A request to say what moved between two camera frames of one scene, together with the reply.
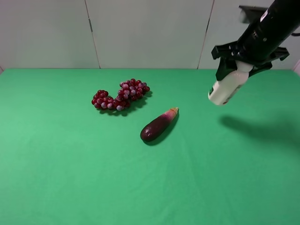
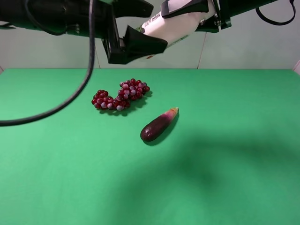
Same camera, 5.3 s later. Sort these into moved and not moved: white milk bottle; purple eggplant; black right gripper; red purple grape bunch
Moved: white milk bottle; black right gripper
Not moved: red purple grape bunch; purple eggplant
